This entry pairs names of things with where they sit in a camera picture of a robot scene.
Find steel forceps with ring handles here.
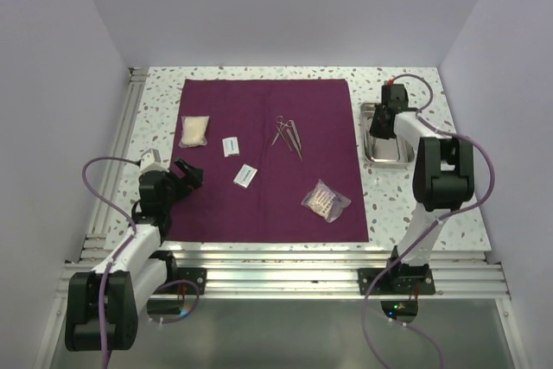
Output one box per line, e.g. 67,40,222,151
270,116,294,151

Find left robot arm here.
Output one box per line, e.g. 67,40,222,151
65,159,207,358

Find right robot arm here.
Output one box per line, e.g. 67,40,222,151
365,83,474,296

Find white sachet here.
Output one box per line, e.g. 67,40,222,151
233,164,257,188
222,137,240,157

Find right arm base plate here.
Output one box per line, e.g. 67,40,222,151
357,264,436,296

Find steel instrument tray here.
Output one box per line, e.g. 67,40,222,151
360,102,416,168

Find aluminium frame rails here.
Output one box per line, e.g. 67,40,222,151
35,66,531,368

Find purple cloth mat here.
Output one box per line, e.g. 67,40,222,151
169,80,368,243

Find clear bag printed pack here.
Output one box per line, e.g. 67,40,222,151
301,180,351,223

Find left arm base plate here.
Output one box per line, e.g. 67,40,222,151
163,267,207,297

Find white gauze packet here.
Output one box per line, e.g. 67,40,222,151
179,116,210,148

